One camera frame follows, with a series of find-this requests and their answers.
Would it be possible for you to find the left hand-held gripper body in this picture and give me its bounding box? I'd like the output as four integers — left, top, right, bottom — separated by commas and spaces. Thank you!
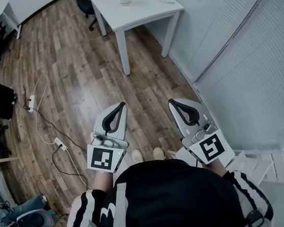
83, 127, 133, 177

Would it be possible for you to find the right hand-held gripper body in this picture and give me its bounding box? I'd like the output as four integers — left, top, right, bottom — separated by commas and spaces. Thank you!
179, 111, 237, 168

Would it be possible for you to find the person's left forearm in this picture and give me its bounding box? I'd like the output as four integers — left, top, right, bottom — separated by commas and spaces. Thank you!
90, 169, 116, 194

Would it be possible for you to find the person's right forearm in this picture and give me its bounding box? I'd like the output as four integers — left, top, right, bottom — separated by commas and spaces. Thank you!
203, 158, 229, 179

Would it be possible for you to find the person's left shoe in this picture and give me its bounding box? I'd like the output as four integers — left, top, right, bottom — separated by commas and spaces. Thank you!
131, 148, 145, 165

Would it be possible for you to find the person's shoe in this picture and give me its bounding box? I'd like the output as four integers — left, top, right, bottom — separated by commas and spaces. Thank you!
152, 146, 167, 162
131, 148, 145, 165

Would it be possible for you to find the person's right shoe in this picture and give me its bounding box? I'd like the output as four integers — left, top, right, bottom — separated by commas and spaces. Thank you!
152, 146, 167, 162

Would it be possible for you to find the white wooden step stool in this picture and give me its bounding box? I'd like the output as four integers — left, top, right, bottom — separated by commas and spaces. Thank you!
167, 135, 284, 197

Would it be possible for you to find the person's black striped top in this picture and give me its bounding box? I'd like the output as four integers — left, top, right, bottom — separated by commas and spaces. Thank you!
53, 146, 276, 227

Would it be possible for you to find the white power strip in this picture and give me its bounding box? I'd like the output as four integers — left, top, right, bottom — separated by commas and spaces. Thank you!
26, 94, 38, 114

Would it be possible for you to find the black cable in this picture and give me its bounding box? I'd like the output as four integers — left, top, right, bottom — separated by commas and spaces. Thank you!
15, 79, 91, 197

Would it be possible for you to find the white cable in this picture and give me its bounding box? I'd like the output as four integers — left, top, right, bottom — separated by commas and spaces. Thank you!
29, 70, 93, 195

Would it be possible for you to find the black strap buckle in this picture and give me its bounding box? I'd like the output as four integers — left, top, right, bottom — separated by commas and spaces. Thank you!
245, 208, 266, 227

